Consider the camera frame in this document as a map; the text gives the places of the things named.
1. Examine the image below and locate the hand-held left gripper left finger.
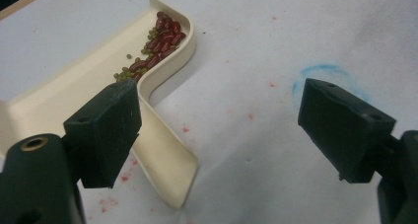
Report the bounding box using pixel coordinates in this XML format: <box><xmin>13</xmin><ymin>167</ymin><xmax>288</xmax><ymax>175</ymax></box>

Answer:
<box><xmin>62</xmin><ymin>79</ymin><xmax>143</xmax><ymax>189</ymax></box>

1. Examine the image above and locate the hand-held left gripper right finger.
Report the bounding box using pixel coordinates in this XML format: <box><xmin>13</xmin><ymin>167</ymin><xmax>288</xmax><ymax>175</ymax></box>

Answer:
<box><xmin>297</xmin><ymin>78</ymin><xmax>398</xmax><ymax>185</ymax></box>

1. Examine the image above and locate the cream plastic dustpan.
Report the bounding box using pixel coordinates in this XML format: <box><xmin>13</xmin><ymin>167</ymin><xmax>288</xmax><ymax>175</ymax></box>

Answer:
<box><xmin>0</xmin><ymin>0</ymin><xmax>199</xmax><ymax>210</ymax></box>

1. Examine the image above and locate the pile of beans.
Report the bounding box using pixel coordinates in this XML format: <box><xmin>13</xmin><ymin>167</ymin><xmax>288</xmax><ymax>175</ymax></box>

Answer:
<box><xmin>112</xmin><ymin>10</ymin><xmax>187</xmax><ymax>84</ymax></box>

